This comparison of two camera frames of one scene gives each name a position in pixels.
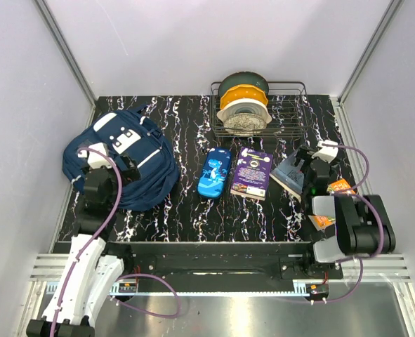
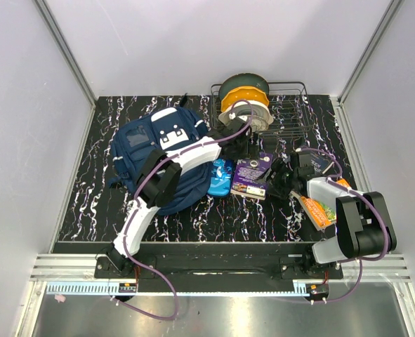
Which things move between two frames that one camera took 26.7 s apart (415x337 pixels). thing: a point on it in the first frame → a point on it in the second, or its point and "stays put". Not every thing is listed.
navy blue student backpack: (134, 132) → (168, 129)
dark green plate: (244, 77) stays put
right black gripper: (305, 154) → (279, 166)
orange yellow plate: (243, 92) stays put
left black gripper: (131, 173) → (248, 152)
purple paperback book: (251, 173) stays put
